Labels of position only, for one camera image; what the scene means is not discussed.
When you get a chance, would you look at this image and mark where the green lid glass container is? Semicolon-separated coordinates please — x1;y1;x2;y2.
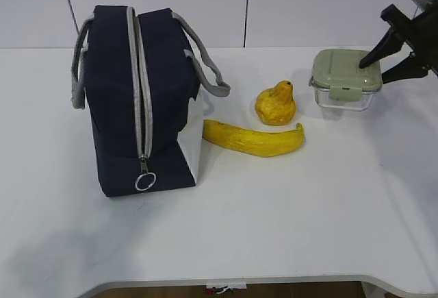
309;49;383;111

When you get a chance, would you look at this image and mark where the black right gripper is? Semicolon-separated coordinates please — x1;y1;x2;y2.
359;4;437;83

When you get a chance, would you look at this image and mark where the yellow pear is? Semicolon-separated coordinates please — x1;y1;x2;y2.
255;80;297;126

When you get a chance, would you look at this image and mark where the yellow banana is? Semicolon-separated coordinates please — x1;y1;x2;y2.
203;120;305;158

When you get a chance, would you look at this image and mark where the white bracket under table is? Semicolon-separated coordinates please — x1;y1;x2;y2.
205;279;247;295

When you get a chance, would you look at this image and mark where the navy blue lunch bag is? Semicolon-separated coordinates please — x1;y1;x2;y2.
71;5;230;197

